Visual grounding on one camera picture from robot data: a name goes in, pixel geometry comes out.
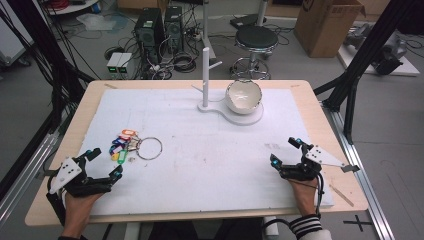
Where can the white foam board mat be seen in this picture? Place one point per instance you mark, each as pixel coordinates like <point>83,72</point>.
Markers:
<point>206,166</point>

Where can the person's left hand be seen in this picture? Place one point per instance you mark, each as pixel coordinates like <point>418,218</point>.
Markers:
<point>78,208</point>

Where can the round white table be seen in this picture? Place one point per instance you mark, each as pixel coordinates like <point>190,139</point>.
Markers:
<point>71,6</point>

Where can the thin wooden stick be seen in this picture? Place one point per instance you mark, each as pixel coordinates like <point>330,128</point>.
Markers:
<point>341,196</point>

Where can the black round stool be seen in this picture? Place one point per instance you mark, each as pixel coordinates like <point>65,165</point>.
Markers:
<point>256,36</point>

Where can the white metal pole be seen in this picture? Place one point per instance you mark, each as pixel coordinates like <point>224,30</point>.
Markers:
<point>205,23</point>

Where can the person's dark legs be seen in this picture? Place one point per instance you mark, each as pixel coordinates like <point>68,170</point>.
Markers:
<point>200,230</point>

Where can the white ceramic bowl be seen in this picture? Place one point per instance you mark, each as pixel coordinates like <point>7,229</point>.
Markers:
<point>243,96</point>

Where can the clear plastic bag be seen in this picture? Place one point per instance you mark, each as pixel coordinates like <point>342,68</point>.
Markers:
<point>98,21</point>

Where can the black metal frame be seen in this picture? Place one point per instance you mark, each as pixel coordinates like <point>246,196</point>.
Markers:
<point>370,43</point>
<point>36,40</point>

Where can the black computer tower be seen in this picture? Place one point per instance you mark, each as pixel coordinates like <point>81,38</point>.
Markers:
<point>149,33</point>
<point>174,26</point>

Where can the person's right hand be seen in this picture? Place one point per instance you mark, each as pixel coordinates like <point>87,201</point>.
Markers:
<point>305,196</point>

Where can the small white power box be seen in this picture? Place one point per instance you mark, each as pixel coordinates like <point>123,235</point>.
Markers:
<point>124,64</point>
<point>114,63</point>

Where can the grey device on white board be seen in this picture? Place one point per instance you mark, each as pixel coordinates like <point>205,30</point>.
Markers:
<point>386,53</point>

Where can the brown cardboard box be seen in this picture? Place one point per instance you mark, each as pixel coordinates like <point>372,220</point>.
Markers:
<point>326,30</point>

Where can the light wooden table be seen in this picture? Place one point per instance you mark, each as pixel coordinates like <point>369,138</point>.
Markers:
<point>96,87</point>

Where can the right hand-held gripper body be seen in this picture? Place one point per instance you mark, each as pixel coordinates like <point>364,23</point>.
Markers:
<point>315,156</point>

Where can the aluminium floor rail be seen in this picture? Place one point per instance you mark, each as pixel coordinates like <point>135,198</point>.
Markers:
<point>360,173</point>
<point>26,170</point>

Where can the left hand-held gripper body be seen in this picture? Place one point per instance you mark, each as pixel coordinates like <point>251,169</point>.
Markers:
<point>71,173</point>

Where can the white peg stand with base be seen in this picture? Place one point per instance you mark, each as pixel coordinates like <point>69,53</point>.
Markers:
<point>205,83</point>

